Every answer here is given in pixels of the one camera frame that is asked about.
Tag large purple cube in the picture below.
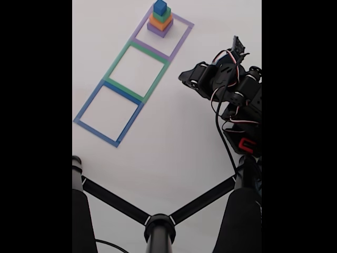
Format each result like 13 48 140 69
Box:
146 20 174 38

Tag orange cube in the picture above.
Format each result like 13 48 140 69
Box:
148 13 174 32

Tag green cube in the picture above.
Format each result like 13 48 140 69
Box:
152 6 172 24

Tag small blue cube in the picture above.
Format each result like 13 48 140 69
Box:
153 0 168 14

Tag purple tape square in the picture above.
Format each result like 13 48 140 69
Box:
131 2 195 63

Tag red table clamp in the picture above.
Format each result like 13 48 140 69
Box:
238 137 257 153

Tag green tape square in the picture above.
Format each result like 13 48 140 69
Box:
102 39 171 103

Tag blue tape square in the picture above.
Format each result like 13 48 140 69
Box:
73 79 145 148

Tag black tripod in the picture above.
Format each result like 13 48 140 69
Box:
72 155 262 253

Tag red white servo wire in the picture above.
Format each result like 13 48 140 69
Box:
210 49 262 126

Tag black gripper camera board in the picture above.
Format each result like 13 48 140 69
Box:
214 35 250 65

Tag black camera cable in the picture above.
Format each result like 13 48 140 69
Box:
215 59 239 176

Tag thin black cable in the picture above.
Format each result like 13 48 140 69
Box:
94 239 130 253

